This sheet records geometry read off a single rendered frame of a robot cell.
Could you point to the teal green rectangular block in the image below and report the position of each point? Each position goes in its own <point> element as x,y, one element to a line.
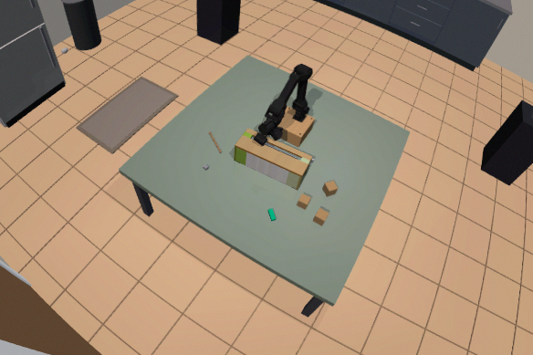
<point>271,214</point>

